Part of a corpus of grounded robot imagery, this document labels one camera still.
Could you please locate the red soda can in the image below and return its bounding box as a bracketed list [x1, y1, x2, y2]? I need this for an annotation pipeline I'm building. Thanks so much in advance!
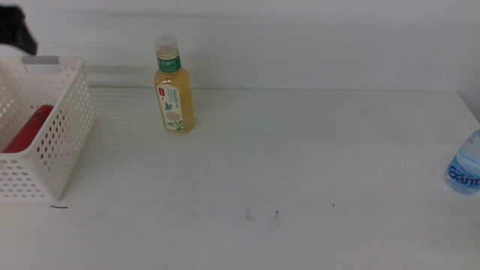
[1, 104, 56, 155]

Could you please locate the yellow tea bottle green label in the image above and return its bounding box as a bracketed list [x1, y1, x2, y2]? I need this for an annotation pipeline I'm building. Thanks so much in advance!
[153, 34, 197, 134]

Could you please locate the clear water bottle blue label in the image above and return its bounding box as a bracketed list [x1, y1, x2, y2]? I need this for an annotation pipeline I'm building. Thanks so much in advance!
[444, 129, 480, 195]

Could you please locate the white perforated plastic basket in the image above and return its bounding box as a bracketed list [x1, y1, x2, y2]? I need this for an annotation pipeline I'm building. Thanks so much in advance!
[0, 55, 96, 203]

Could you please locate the grey wall rail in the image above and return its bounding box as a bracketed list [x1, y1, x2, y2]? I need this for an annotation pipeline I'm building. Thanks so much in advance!
[85, 65, 158, 76]

